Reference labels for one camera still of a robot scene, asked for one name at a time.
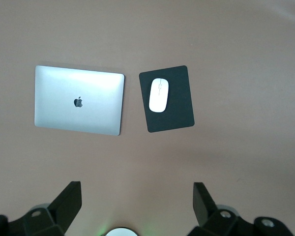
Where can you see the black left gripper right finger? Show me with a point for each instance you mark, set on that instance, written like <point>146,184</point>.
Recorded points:
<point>204,209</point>

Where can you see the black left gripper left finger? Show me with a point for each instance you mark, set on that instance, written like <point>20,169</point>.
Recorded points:
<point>64,206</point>

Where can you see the white computer mouse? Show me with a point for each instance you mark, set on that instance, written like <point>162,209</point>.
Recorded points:
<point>159,104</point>

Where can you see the black mouse pad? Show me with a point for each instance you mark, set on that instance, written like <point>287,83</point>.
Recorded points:
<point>179,110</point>

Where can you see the silver closed laptop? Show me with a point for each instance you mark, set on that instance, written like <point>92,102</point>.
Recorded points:
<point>59,113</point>

